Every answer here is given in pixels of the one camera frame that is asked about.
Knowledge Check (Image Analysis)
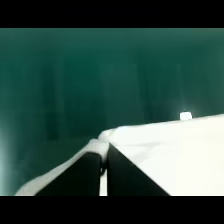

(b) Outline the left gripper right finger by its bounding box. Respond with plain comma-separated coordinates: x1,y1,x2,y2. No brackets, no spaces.
107,142,170,197

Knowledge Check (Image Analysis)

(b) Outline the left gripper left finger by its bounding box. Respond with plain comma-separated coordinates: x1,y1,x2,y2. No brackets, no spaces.
35,151,102,197

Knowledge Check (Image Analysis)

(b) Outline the white garment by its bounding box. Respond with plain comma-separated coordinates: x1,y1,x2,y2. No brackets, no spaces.
14,111,224,197

